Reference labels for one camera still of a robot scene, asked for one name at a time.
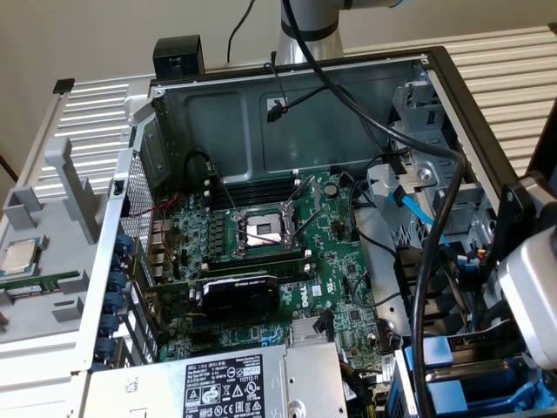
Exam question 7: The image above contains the blue SATA wire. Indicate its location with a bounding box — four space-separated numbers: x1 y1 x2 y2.
390 185 480 275

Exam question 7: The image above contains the thin metal locking lever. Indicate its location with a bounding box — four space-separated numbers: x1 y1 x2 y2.
243 229 286 245
206 160 239 218

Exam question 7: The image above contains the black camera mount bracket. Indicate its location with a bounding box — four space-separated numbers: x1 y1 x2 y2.
494 171 550 282

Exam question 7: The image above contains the silver optical drive cage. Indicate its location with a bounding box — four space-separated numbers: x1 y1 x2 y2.
386 80 501 245

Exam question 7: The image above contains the thin black hanging cable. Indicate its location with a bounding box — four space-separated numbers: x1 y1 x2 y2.
226 0 258 70

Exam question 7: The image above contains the open PC case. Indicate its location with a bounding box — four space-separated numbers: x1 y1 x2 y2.
71 45 557 418

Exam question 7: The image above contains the red yellow power wire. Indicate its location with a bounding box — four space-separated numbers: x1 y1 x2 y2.
473 246 493 280

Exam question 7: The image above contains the dark brown board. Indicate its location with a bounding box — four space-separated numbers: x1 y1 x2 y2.
525 99 557 178

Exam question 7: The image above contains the black ribbed plastic bracket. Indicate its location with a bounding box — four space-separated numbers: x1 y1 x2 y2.
393 243 465 339

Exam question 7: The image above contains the grey power supply unit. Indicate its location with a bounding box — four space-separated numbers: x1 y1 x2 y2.
84 341 349 418

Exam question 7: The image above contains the empty blue disk carrier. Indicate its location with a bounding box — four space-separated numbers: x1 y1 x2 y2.
424 376 545 415

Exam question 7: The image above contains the black plastic block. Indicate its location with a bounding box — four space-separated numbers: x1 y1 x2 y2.
151 35 206 80

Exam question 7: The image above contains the thin black looped wire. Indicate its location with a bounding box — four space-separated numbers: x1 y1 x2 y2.
349 154 399 259

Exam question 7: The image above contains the light grey latch bracket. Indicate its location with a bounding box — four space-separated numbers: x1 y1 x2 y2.
366 166 413 206

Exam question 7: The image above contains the white cable label tag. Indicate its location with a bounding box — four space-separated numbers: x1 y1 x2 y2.
377 353 396 387

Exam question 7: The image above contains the black graphics card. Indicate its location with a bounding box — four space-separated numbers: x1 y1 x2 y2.
145 273 282 326

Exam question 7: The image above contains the green RAM stick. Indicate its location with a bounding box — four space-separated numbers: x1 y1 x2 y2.
204 257 308 278
0 270 83 298

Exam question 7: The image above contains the black cable angled connector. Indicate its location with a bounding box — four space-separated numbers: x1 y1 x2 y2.
313 309 335 343

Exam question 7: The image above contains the grey metal disk bay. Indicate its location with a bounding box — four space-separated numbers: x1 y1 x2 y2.
391 321 545 418

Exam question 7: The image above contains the silver chipset heatsink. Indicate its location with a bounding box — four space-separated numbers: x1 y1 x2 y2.
289 319 336 347

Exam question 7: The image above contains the CPU socket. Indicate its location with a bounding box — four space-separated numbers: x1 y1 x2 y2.
230 202 301 256

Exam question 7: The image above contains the braided power supply cable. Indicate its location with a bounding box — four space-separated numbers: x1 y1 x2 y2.
339 361 380 418

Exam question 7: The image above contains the metal socket cover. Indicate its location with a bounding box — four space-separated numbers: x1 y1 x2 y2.
282 173 325 246

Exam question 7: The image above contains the green motherboard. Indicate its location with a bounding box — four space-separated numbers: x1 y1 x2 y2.
145 167 397 380

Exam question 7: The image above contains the black cable flat connector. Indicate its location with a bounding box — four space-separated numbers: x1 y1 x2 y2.
265 84 391 158

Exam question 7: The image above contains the black plastic cable clip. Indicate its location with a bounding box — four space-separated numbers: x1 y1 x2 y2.
377 146 413 176

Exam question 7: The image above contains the thick black camera cable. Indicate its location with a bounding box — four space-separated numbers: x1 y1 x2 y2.
280 0 469 418

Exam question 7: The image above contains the silver CPU chip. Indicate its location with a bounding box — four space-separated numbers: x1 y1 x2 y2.
0 238 44 278

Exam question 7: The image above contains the dark brown cable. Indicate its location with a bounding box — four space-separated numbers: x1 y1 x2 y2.
0 152 19 184

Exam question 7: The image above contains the hard disk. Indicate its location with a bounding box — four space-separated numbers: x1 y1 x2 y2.
399 333 530 393

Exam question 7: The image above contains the grey parts rack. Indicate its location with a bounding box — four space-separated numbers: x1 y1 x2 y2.
0 137 112 339

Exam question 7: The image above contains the black RAM slot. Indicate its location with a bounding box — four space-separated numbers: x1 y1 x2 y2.
204 170 302 189
204 185 302 204
204 177 302 196
211 191 302 211
207 251 311 265

